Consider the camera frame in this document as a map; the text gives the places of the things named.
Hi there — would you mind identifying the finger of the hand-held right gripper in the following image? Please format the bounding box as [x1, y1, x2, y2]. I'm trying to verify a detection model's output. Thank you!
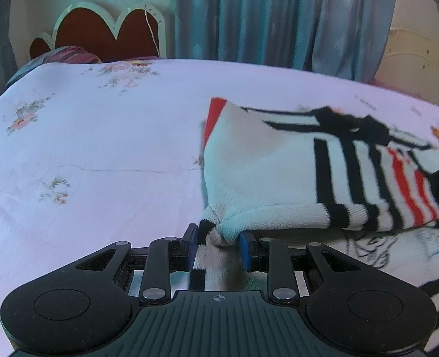
[311, 106, 435, 150]

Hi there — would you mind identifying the blue curtain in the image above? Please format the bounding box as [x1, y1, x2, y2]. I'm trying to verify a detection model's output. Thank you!
[174, 0, 397, 82]

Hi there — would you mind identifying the pink floral bed sheet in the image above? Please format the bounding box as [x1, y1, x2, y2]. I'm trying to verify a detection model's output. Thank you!
[0, 57, 439, 357]

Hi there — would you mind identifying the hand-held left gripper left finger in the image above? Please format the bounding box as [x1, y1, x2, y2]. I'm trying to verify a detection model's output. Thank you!
[74, 224, 199, 306]

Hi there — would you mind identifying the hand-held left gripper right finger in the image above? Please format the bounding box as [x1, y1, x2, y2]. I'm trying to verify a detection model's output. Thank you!
[240, 231, 354, 304]

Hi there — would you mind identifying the red headboard with white trim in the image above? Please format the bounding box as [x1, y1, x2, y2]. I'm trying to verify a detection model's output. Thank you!
[28, 2, 168, 61]

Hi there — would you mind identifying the black red white striped sweater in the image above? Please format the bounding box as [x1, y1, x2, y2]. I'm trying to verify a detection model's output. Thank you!
[199, 97, 439, 292]

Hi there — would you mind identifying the dark purple patterned pillow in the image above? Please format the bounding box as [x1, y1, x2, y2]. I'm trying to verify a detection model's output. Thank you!
[6, 46, 103, 87]

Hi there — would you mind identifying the white printed cloth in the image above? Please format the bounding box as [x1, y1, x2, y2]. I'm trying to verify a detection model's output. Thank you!
[297, 225, 439, 289]

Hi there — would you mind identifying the white hanging cord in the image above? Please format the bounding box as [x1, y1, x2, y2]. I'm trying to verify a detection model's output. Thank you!
[144, 9, 160, 59]

